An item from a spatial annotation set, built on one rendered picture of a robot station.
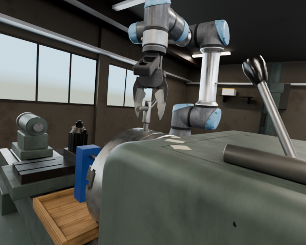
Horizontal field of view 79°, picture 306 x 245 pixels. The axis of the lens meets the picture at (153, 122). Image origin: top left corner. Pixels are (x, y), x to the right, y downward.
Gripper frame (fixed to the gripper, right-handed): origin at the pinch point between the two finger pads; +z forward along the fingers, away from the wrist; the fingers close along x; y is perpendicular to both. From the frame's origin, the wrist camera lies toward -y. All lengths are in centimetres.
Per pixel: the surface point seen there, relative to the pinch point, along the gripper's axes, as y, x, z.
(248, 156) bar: -34.1, -18.4, 0.3
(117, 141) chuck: -9.8, 5.9, 6.6
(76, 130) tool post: 33, 46, 14
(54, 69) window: 285, 262, -50
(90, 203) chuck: -15.7, 9.8, 21.4
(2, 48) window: 209, 300, -70
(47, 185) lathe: 15, 48, 37
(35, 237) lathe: 4, 45, 55
